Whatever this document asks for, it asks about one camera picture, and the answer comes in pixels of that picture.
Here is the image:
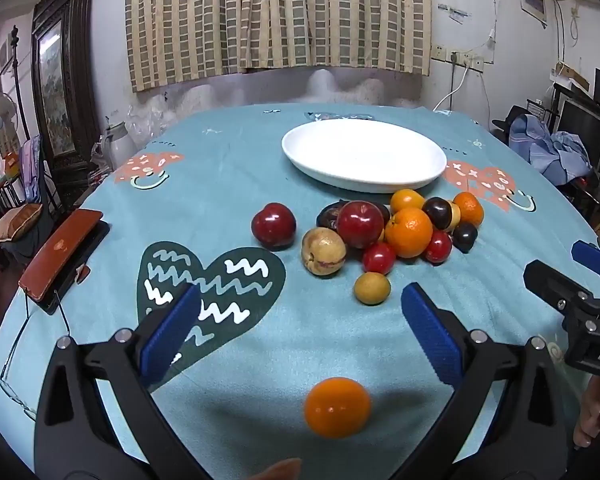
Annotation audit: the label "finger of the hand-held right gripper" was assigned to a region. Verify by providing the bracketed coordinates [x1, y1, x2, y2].
[571, 240, 600, 293]
[523, 259, 593, 313]

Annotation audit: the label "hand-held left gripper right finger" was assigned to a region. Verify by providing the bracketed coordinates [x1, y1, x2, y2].
[395, 282, 568, 480]

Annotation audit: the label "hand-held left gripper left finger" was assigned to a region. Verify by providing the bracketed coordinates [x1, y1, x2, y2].
[32, 282, 211, 480]

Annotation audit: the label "yellow round fruit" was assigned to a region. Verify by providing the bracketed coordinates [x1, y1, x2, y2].
[354, 271, 392, 306]

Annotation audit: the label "small red plum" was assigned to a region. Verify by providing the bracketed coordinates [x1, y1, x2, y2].
[424, 230, 453, 264]
[362, 242, 397, 275]

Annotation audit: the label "dark plum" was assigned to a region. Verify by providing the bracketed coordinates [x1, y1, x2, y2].
[422, 197, 453, 231]
[451, 223, 478, 254]

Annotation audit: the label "large orange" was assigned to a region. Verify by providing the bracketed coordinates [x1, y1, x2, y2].
[384, 207, 434, 259]

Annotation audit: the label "rough tangerine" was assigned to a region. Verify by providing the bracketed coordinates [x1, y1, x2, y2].
[452, 192, 485, 227]

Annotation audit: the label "smooth orange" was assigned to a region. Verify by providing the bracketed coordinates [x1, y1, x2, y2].
[304, 377, 372, 438]

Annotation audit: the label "red apple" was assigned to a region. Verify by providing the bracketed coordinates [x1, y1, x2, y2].
[251, 202, 297, 249]
[336, 200, 385, 249]

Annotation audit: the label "brown passion fruit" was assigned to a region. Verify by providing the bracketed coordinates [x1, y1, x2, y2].
[301, 227, 348, 277]

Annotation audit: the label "small orange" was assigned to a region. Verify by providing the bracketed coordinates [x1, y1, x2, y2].
[390, 188, 426, 216]

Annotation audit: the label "white oval plate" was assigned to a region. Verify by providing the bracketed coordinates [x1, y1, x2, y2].
[281, 119, 448, 194]

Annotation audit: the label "person's right hand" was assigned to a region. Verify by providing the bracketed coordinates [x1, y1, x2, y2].
[572, 375, 600, 450]

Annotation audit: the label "person's left hand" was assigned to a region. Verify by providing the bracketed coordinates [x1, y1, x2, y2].
[247, 457, 303, 480]

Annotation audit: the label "blue clothing heap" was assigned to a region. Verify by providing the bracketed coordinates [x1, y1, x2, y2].
[509, 114, 593, 183]

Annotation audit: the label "black monitor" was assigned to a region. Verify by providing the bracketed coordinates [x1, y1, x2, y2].
[555, 97, 600, 181]

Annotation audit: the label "brown leather glasses case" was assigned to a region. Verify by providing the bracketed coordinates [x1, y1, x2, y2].
[18, 208, 104, 301]

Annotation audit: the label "dark purple fruit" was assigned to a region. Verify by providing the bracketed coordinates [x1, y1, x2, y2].
[316, 200, 348, 231]

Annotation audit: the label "blue printed tablecloth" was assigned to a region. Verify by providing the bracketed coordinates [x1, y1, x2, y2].
[0, 102, 600, 480]

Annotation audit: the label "black hat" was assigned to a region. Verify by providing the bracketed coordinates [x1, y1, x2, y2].
[490, 105, 531, 143]

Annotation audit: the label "brown seat cushion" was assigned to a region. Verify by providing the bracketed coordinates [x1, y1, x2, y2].
[0, 203, 43, 246]

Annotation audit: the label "clear plastic bags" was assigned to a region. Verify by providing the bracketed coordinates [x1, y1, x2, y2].
[125, 102, 181, 141]

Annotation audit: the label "purple hanging cloth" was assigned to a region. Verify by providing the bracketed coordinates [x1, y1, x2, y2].
[20, 135, 46, 201]

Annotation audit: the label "dark framed painting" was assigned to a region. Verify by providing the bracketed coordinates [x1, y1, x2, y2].
[31, 0, 101, 171]

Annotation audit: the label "standing fan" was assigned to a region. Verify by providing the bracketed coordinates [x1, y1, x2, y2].
[0, 92, 18, 161]

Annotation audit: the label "dark coat stand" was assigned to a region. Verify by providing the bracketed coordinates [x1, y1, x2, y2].
[7, 25, 31, 141]

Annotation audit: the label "checked beige curtain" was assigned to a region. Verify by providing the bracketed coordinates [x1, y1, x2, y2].
[125, 0, 433, 93]

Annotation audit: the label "wire-frame eyeglasses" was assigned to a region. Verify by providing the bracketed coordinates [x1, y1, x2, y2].
[0, 290, 73, 423]

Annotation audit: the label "white power cable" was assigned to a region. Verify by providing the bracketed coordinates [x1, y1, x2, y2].
[432, 65, 468, 111]

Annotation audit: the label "wall outlet strip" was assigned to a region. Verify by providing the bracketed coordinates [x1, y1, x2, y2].
[431, 45, 485, 72]

